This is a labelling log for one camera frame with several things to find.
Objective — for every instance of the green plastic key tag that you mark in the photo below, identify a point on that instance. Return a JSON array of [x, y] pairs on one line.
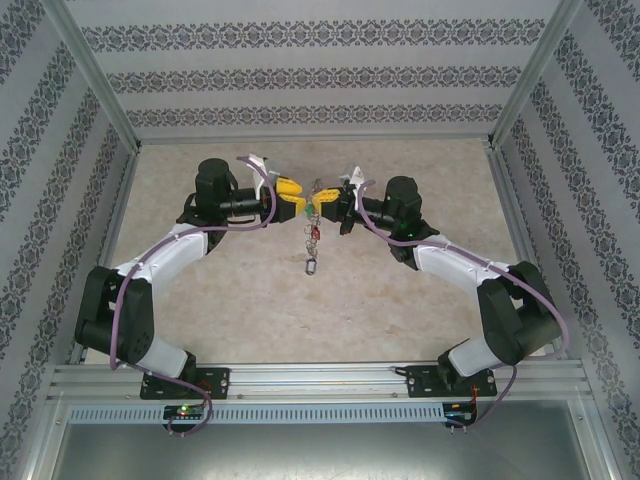
[[309, 210]]

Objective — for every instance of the red plastic key tag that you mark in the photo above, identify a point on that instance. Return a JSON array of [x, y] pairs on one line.
[[315, 233]]

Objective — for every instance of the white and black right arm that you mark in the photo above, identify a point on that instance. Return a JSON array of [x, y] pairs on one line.
[[450, 262]]

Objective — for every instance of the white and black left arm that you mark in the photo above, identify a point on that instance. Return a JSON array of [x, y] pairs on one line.
[[170, 250]]

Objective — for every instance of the black key tag white label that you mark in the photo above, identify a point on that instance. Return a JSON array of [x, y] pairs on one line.
[[310, 266]]

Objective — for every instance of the small controller circuit board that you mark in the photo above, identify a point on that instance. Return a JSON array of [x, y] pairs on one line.
[[457, 412], [185, 411]]

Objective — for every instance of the grey sheet metal panel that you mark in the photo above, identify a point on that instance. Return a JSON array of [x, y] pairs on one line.
[[320, 455]]

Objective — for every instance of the aluminium frame cross rail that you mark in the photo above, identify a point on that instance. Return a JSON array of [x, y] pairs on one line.
[[315, 138]]

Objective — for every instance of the aluminium frame side rail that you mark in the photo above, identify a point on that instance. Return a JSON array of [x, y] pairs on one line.
[[511, 200], [121, 200]]

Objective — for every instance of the aluminium mounting rail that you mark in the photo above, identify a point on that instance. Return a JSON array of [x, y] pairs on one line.
[[310, 380]]

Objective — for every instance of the aluminium frame post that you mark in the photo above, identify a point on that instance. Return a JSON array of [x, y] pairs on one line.
[[90, 65], [536, 65]]

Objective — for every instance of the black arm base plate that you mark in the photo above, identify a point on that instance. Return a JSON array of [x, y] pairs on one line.
[[420, 382], [220, 382]]

